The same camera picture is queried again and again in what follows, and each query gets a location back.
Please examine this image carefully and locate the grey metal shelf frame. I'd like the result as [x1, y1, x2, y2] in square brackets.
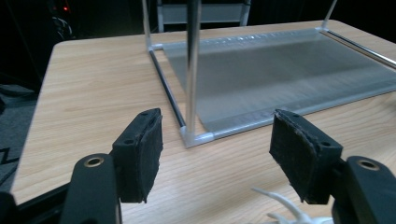
[156, 0, 252, 33]

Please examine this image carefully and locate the grey shoe rack with metal poles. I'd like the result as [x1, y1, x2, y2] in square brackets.
[141, 0, 396, 149]

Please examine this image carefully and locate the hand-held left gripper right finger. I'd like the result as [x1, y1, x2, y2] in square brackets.
[268, 108, 344, 205]

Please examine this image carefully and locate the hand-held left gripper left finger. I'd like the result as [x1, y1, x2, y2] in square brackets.
[110, 107, 164, 204]

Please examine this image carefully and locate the white sneaker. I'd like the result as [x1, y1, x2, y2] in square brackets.
[250, 186, 334, 224]

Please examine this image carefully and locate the dark equipment with red light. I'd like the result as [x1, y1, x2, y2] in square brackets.
[46, 0, 77, 41]

